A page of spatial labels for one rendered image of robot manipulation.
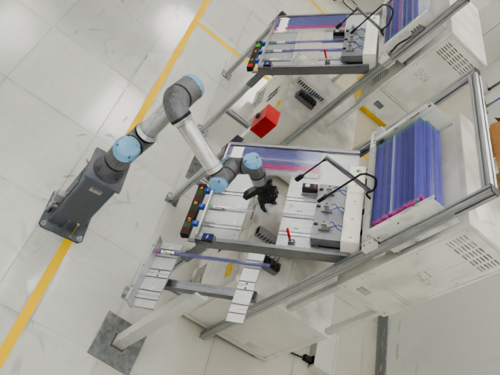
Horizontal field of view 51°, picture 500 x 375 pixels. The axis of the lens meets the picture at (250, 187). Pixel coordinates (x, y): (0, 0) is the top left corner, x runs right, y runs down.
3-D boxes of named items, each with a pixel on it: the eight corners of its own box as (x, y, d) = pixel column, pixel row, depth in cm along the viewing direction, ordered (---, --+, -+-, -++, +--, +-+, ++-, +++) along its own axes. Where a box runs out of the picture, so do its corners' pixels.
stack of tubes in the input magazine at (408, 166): (370, 225, 218) (422, 196, 200) (376, 145, 253) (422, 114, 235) (391, 240, 222) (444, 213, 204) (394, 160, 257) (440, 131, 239)
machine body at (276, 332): (172, 315, 303) (234, 279, 262) (205, 224, 351) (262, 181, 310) (259, 364, 324) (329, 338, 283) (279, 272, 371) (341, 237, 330)
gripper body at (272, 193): (276, 205, 243) (269, 187, 235) (259, 206, 246) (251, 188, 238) (279, 193, 248) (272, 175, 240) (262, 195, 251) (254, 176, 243)
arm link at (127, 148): (100, 156, 243) (112, 141, 234) (117, 143, 253) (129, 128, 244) (118, 175, 245) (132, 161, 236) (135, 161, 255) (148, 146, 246)
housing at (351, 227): (339, 261, 237) (340, 241, 227) (348, 184, 270) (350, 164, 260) (357, 263, 235) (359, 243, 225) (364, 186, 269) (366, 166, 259)
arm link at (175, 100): (165, 91, 208) (231, 190, 222) (179, 80, 216) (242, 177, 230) (146, 101, 215) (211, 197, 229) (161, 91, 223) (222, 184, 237)
